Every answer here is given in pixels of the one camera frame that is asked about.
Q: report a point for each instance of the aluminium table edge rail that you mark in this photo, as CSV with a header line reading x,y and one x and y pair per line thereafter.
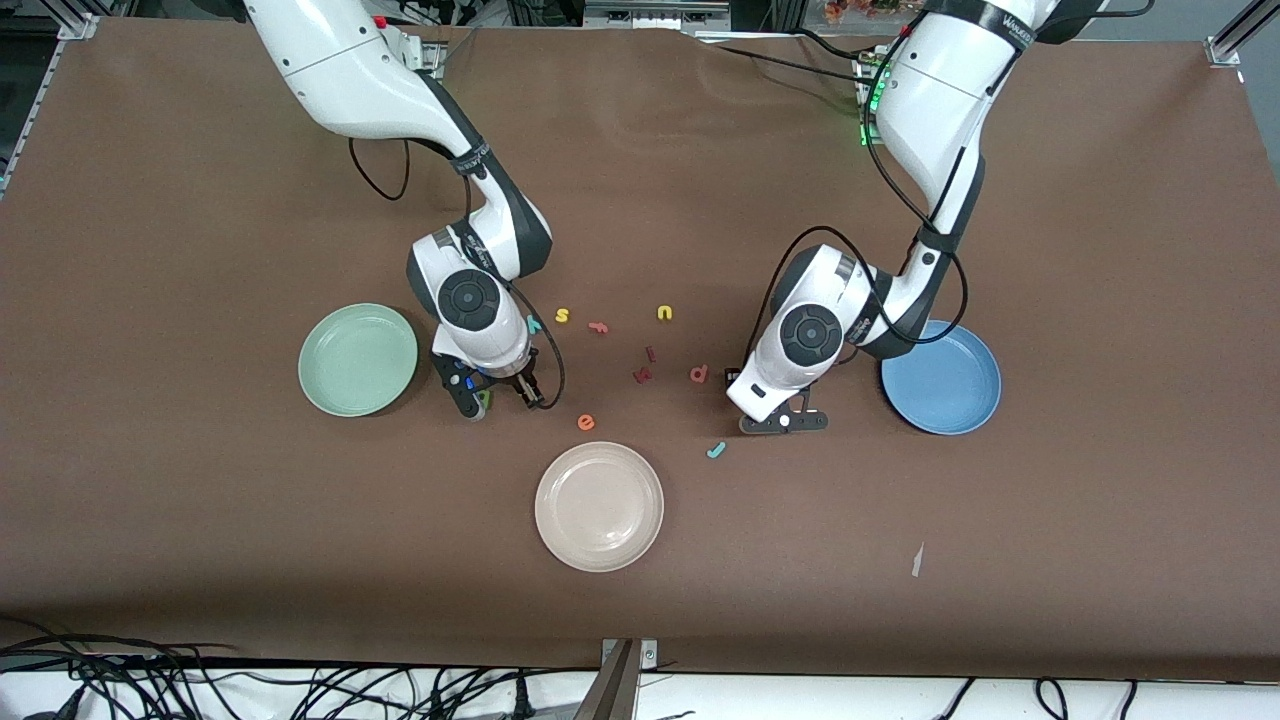
x,y
35,110

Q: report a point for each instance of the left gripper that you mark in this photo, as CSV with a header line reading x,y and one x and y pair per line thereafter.
x,y
732,378

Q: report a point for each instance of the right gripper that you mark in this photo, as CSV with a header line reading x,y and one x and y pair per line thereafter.
x,y
527,384

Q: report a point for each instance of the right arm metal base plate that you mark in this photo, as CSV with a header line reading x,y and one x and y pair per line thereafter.
x,y
435,60

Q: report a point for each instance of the aluminium profile bracket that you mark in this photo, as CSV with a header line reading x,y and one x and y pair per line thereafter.
x,y
615,690

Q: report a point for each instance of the orange flowers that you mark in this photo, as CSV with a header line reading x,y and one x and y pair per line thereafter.
x,y
860,10

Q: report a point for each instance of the grey device box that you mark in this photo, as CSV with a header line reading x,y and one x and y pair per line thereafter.
x,y
655,12

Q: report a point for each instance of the white paper scrap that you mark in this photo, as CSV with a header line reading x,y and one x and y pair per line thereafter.
x,y
917,560

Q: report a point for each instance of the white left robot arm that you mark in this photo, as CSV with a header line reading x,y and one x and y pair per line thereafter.
x,y
940,100

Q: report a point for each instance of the beige plate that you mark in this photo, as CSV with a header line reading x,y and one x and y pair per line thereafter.
x,y
599,507

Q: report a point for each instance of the brown table cover sheet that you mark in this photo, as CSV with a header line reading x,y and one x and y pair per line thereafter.
x,y
640,200

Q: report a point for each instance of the green plate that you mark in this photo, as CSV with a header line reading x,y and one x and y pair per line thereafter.
x,y
358,360

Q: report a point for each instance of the blue plate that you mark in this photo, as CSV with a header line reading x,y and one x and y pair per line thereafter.
x,y
950,390

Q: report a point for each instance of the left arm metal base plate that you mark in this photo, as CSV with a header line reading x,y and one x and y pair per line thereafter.
x,y
868,110

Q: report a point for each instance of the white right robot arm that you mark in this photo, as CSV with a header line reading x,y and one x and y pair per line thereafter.
x,y
340,70

